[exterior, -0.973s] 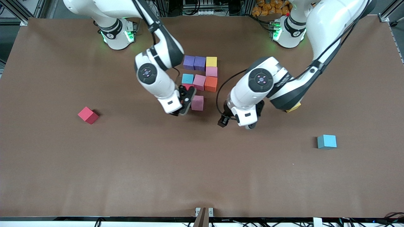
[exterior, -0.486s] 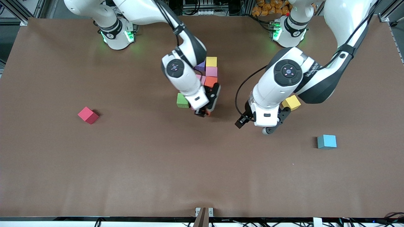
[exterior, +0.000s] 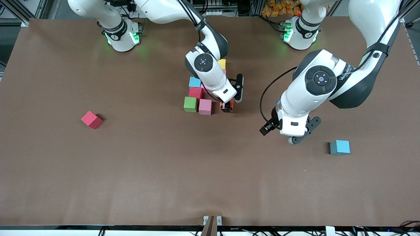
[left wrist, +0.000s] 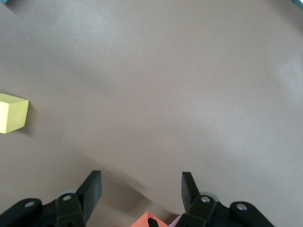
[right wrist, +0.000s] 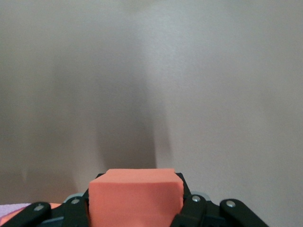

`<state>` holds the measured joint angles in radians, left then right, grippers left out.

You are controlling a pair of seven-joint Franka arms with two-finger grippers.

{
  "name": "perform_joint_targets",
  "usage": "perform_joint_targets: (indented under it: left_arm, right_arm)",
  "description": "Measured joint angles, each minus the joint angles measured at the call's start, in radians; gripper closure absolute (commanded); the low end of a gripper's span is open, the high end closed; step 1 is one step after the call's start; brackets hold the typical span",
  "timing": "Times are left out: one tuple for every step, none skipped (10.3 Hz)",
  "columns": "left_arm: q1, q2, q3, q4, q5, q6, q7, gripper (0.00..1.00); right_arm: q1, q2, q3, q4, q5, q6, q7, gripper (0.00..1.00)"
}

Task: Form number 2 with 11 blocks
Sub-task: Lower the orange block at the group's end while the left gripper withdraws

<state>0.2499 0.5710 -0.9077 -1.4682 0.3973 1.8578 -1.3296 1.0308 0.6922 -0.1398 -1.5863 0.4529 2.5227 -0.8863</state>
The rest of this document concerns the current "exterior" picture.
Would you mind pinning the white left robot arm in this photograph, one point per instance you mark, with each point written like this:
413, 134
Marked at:
302, 95

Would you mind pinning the orange foam cube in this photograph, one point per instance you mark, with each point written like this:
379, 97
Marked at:
230, 104

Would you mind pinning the light cyan foam cube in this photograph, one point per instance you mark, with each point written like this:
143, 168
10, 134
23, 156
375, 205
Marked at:
195, 82

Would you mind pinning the green foam cube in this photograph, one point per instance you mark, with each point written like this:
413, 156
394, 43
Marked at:
190, 104

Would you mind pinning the aluminium frame profile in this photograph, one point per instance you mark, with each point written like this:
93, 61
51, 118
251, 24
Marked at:
41, 9
408, 14

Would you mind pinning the small white mounting bracket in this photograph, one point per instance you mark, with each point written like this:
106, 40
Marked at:
205, 219
219, 219

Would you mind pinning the red foam cube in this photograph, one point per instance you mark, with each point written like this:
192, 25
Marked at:
195, 92
91, 119

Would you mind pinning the blue foam cube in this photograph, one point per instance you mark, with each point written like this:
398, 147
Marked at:
339, 147

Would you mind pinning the aluminium table edge rail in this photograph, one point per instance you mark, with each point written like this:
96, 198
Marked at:
414, 49

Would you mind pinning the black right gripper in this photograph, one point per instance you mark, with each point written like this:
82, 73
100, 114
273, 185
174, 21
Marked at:
225, 106

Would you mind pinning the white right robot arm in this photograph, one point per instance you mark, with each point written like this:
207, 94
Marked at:
211, 77

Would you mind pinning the pile of orange objects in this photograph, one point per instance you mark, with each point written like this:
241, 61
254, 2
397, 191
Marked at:
279, 8

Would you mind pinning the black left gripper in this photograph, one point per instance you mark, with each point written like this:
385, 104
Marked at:
273, 122

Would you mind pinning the white power strip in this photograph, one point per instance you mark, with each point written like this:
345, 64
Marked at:
216, 13

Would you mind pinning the yellow foam cube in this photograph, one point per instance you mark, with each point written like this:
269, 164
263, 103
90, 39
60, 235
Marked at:
222, 63

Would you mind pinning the brown table cover sheet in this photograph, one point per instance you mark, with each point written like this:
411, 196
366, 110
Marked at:
210, 183

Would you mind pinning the brown camera stand post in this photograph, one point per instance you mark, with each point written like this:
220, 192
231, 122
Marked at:
210, 229

